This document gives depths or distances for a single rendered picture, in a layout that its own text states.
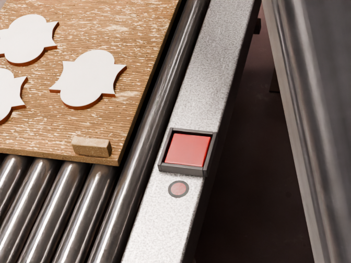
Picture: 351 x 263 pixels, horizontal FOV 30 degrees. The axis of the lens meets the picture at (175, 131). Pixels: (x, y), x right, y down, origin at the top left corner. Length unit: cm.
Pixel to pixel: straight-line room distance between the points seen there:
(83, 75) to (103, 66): 4
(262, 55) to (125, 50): 139
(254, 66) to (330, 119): 222
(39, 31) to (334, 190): 103
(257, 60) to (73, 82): 145
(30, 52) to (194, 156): 39
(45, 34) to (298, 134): 100
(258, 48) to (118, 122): 155
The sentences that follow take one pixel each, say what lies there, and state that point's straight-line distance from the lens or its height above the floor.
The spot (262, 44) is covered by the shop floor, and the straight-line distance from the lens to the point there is 256.
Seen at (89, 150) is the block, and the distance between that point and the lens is 100.
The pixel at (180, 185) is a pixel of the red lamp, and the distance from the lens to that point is 97.
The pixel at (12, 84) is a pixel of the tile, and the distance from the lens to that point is 115.
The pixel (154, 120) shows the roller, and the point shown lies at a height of 92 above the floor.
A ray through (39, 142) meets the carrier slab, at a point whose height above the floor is 94.
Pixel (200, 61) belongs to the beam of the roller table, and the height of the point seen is 91.
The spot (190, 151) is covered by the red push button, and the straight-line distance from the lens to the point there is 99.
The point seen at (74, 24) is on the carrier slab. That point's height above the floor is 94.
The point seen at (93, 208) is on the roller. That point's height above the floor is 91.
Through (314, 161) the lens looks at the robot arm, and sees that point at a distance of 26.
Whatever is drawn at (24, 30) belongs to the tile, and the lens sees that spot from 126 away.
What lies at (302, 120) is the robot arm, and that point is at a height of 149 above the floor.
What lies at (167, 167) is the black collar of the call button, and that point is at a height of 93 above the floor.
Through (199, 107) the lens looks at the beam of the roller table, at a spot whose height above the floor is 91.
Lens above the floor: 168
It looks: 48 degrees down
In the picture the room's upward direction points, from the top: 11 degrees counter-clockwise
